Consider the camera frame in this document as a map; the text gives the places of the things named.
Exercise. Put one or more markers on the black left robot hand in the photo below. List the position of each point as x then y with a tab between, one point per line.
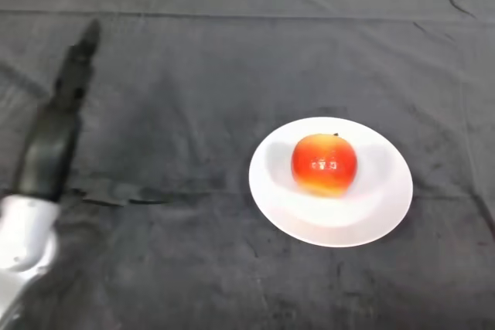
54	133

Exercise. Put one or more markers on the red yellow apple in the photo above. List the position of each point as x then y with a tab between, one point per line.
324	164

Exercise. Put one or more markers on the black cloth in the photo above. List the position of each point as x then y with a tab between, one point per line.
232	75

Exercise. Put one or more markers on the white round plate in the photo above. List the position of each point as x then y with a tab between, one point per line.
348	222

